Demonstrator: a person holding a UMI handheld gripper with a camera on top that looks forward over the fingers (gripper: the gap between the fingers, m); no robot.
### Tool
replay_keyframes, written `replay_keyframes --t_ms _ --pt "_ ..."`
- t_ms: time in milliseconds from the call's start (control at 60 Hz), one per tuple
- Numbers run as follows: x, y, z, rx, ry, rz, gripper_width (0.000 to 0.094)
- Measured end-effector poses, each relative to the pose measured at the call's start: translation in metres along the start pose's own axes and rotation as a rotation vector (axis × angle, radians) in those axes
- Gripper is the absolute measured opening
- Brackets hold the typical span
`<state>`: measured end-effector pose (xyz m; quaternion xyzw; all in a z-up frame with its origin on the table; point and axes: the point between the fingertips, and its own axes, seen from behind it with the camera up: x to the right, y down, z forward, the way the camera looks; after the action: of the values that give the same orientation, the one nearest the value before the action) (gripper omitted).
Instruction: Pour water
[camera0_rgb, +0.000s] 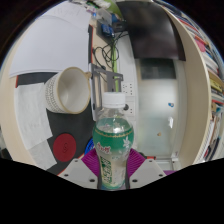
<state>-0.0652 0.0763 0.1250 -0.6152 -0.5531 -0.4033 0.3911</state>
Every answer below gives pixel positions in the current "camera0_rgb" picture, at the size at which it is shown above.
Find flat white paper towel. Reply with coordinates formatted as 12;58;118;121
13;82;58;171

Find green-labelled clear drink bottle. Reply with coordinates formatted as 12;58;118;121
92;92;135;191

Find flat round red coaster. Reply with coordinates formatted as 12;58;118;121
52;133;78;164

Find black cable bundle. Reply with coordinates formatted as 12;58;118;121
92;30;130;72

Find grey metal laptop stand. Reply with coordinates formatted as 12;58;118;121
89;63;125;122

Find blue coiled cable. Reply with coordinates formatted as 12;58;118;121
84;138;96;156

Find white paper sheets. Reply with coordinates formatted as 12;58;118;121
9;1;92;79

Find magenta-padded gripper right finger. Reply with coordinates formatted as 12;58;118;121
126;148;167;190

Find black desk mat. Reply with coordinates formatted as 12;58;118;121
15;24;102;176

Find white patterned cup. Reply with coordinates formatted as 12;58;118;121
44;66;93;115

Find small blue box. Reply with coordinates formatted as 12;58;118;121
101;23;115;37

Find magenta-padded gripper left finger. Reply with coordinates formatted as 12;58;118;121
57;147;101;190

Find black computer monitor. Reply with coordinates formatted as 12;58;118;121
116;1;187;62

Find white wall socket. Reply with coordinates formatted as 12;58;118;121
124;97;136;117
121;81;135;97

